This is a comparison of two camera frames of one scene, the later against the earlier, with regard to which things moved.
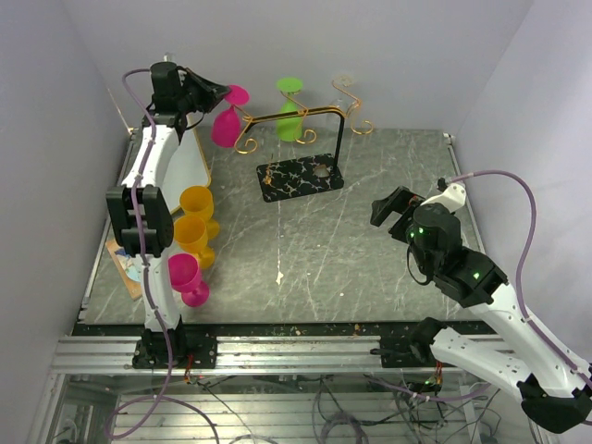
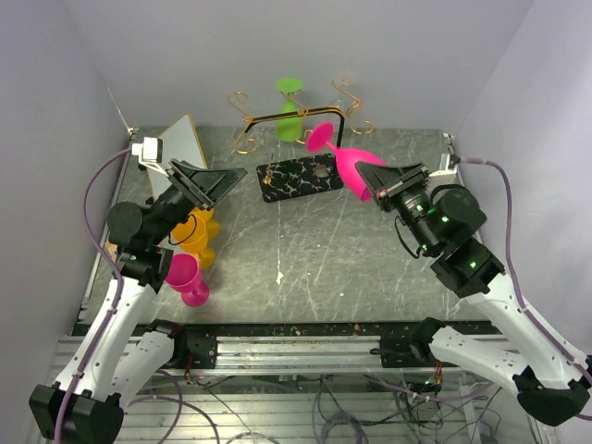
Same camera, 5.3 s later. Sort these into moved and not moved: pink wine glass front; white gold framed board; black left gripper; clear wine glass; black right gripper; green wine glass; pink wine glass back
Moved: black right gripper; pink wine glass back; black left gripper
Not moved: pink wine glass front; clear wine glass; green wine glass; white gold framed board
